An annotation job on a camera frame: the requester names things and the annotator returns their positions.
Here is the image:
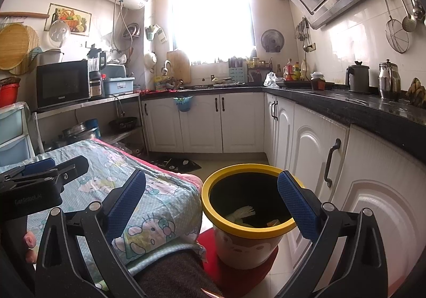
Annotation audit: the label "person's leg in grey pants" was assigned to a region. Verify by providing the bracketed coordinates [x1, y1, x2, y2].
[135, 250, 223, 298]

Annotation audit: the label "grey kettle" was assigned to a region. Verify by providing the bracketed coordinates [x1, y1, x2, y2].
[345, 61, 371, 92]

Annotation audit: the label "person's left hand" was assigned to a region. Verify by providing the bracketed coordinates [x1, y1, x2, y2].
[22, 231, 38, 264]

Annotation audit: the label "steel pitcher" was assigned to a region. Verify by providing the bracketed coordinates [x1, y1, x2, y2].
[378, 59, 401, 100]

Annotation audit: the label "white cooking pot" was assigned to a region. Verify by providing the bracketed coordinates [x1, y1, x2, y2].
[37, 49, 64, 66]

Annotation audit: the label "teal knife organizer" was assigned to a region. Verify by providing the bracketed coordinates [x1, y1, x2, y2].
[228, 67, 248, 83]

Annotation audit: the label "steel pot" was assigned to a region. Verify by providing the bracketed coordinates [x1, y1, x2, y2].
[63, 122, 100, 142]

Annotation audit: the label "fruit wall picture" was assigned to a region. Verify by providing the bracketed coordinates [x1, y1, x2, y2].
[48, 3, 92, 34]

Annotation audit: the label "red bucket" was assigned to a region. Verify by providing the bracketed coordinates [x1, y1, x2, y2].
[0, 78, 21, 108]

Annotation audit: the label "clear pot lid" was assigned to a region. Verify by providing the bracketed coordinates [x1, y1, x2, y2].
[48, 20, 71, 47]

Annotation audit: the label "wooden cutting board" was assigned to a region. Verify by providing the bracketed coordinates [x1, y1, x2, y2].
[166, 49, 191, 84]

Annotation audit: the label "plastic drawer cabinet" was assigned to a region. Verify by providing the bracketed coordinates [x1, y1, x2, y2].
[0, 101, 35, 167]

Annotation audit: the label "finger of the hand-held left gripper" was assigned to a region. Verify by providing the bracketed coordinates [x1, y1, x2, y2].
[0, 157, 57, 183]
[50, 155, 90, 187]

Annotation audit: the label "wire skimmer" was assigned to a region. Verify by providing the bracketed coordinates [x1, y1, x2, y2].
[377, 0, 409, 53]

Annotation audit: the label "black wok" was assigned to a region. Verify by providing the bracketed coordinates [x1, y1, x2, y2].
[109, 116, 138, 130]

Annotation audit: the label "cartoon cat printed blanket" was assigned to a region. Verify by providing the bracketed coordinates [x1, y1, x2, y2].
[0, 138, 204, 288]

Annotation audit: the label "hanging kitchen utensils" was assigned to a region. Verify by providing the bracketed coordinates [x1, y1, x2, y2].
[296, 17, 312, 42]

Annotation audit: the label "blue container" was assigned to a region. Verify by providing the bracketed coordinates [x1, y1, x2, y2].
[85, 118, 100, 139]

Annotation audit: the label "kitchen window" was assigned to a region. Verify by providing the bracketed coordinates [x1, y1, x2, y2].
[170, 0, 257, 64]

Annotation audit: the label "steel shelf table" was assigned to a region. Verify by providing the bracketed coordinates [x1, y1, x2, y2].
[31, 92, 149, 155]

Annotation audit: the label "white colander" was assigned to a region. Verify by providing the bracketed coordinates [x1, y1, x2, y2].
[144, 52, 158, 73]

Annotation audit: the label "black blender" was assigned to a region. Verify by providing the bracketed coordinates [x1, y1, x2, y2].
[87, 44, 107, 99]

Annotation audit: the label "black microwave oven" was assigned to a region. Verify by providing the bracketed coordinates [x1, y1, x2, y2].
[36, 60, 91, 109]

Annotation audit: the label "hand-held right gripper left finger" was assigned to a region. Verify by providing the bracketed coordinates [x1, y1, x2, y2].
[35, 169, 147, 298]

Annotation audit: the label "brown ginger pile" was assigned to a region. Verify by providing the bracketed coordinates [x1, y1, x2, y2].
[405, 77, 426, 106]

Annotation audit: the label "white kitchen cabinet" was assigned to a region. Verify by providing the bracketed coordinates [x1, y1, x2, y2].
[264, 90, 426, 292]
[140, 92, 266, 154]

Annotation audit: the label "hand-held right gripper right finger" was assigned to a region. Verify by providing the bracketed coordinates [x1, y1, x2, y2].
[277, 170, 389, 298]

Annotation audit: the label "round bamboo board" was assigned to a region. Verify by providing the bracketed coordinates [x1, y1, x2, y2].
[0, 23, 40, 75]

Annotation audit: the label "blue dish drainer box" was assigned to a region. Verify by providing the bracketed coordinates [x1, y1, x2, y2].
[103, 63, 135, 95]

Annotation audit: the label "dark glass jar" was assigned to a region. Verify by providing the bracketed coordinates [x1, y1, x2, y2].
[310, 72, 326, 90]

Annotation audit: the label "yellow rimmed white trash bin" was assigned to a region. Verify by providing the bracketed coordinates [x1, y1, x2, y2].
[201, 164, 306, 270]

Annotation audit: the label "red stool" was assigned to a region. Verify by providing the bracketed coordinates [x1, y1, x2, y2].
[196, 228, 278, 288]

